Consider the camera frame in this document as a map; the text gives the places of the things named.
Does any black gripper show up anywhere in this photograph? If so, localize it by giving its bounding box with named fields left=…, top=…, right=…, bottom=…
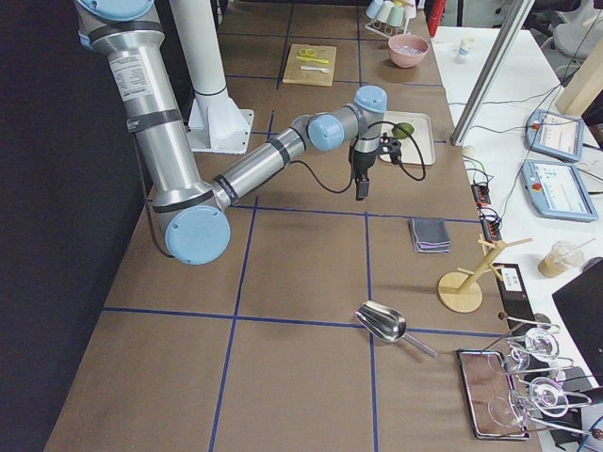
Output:
left=349, top=135, right=401, bottom=201

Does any white plastic spoon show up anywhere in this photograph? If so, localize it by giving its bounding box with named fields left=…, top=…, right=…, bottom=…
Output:
left=300, top=65, right=332, bottom=73

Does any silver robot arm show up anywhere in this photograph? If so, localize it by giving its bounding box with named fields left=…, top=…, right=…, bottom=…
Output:
left=75, top=1, right=387, bottom=265

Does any pink bowl with ice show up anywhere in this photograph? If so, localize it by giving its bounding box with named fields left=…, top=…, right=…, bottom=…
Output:
left=387, top=34, right=430, bottom=69

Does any green lime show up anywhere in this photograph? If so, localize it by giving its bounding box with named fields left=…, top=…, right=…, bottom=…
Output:
left=392, top=122, right=415, bottom=140

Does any grey folded cloth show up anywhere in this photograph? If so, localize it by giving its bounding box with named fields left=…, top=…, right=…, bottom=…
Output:
left=409, top=217, right=451, bottom=253

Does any cream rabbit tray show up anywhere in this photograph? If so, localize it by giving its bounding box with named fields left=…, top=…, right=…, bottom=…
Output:
left=383, top=111, right=436, bottom=166

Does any bamboo cutting board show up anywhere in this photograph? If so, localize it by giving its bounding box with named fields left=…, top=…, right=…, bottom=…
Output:
left=282, top=44, right=336, bottom=87

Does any metal scoop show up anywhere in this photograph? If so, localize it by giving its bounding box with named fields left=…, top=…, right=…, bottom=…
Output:
left=355, top=300, right=438, bottom=358

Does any yellow plastic knife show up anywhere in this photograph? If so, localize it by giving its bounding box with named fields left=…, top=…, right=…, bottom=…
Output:
left=296, top=56, right=330, bottom=64

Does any wooden mug tree stand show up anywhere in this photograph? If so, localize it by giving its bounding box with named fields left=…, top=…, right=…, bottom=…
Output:
left=437, top=234, right=532, bottom=314

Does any cup rack with cups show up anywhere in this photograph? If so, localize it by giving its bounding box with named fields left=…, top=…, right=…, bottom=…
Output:
left=364, top=0, right=416, bottom=38

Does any white paper cup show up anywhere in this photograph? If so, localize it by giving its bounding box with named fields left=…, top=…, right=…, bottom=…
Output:
left=456, top=37, right=475, bottom=62

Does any lower teach pendant tablet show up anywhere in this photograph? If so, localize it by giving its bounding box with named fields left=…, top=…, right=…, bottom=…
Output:
left=521, top=159, right=598, bottom=222

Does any teach pendant tablet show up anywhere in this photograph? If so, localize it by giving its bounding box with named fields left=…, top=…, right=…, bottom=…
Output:
left=521, top=159, right=598, bottom=222
left=526, top=109, right=585, bottom=163

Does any upper teach pendant tablet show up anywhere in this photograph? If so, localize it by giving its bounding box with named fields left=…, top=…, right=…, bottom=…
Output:
left=526, top=109, right=585, bottom=163

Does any iced coffee cup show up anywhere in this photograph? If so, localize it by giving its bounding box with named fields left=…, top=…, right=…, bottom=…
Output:
left=538, top=237, right=596, bottom=278

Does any chrome tray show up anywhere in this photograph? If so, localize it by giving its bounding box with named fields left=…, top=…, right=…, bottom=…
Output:
left=456, top=348, right=530, bottom=442

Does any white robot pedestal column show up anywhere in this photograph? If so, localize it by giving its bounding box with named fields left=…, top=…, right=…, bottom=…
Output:
left=170, top=0, right=253, bottom=154

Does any aluminium frame post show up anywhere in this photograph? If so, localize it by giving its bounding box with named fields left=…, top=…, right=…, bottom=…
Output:
left=450, top=0, right=534, bottom=146

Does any wire glass holder rack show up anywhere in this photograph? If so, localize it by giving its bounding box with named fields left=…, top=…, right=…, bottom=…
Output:
left=480, top=312, right=592, bottom=433

